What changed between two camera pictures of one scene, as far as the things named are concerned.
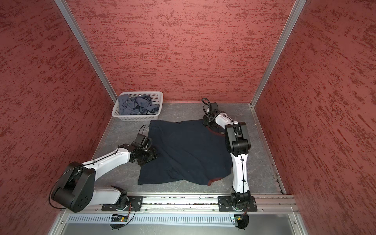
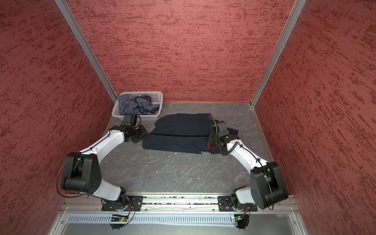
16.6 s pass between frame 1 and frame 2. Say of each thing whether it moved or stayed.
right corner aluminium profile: stayed
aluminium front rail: stayed
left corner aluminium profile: stayed
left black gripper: moved
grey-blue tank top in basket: stayed
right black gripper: moved
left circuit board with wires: stayed
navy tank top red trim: moved
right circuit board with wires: stayed
